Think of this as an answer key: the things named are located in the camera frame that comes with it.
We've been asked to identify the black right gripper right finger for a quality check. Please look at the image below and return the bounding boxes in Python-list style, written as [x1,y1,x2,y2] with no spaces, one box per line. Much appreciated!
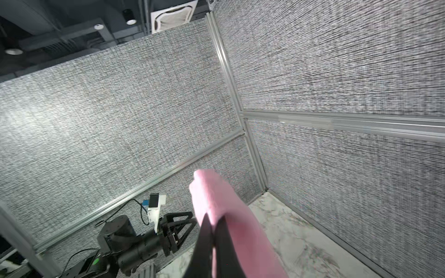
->
[214,217,246,278]

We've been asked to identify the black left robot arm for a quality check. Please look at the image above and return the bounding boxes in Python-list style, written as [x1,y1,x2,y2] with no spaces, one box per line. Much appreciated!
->
[60,212,197,278]

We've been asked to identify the white ceiling air vent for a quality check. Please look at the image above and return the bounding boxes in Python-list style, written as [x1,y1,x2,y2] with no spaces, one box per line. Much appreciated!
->
[150,1,198,34]

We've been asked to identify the round ceiling spotlight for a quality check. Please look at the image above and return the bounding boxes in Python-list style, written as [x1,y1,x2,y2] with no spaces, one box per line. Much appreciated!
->
[122,9,137,25]

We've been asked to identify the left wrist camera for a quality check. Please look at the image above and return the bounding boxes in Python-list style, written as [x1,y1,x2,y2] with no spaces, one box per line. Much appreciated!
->
[142,193,166,229]

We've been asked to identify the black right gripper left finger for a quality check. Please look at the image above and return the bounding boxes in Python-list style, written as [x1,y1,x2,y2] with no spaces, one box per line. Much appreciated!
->
[183,214,213,278]

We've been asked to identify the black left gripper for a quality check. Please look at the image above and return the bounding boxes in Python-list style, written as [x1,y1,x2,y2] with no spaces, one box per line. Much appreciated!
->
[158,212,197,256]

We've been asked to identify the bright pink cloth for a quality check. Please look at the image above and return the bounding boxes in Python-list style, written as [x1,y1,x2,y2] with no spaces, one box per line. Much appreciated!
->
[189,169,287,278]

